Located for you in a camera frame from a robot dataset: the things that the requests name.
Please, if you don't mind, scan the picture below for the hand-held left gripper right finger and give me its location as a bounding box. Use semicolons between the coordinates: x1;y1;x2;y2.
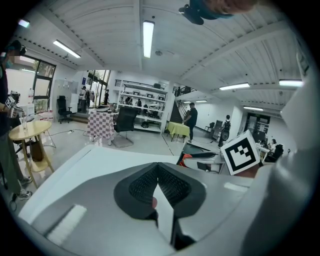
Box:
157;161;254;256

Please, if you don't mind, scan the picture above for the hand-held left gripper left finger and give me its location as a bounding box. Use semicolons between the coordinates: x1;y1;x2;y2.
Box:
31;161;176;256

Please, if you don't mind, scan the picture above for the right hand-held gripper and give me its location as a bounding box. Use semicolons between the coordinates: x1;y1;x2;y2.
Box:
181;129;262;177

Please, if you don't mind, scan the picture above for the person's right forearm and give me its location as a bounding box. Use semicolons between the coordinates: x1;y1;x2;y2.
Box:
233;163;266;179

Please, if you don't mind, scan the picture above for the yellow tablecloth table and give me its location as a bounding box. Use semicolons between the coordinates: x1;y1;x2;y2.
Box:
165;121;191;143

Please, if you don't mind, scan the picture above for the black metal staircase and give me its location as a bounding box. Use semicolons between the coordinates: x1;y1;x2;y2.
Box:
169;86;198;126

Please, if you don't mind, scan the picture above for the black office chair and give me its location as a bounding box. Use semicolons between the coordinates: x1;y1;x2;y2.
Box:
111;106;140;149
56;95;74;124

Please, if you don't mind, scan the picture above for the white shelving rack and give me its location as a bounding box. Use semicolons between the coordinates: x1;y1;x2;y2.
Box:
116;83;169;133

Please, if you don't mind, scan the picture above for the checkered tablecloth table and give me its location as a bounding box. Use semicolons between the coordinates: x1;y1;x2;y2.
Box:
86;108;120;146

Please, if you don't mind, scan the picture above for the person's grey t-shirt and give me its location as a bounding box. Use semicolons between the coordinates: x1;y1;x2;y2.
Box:
238;32;320;256

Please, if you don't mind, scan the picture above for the brown bag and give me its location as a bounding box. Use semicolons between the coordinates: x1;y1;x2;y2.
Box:
29;139;45;162

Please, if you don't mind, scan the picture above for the round wooden table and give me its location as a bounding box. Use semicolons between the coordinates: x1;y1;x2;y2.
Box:
8;120;55;190

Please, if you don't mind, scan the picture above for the tall drinking glass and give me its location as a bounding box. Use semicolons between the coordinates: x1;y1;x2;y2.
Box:
21;112;29;133

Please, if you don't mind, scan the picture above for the black-framed window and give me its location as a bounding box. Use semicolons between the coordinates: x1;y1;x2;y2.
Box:
4;55;57;114

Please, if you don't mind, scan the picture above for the person's head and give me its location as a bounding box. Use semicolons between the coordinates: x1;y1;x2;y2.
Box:
203;0;258;15

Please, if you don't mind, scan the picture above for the black head camera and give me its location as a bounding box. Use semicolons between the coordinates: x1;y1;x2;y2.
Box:
178;3;205;26

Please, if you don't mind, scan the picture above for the teal head mount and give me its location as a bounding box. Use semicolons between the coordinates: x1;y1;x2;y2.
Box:
189;0;235;20

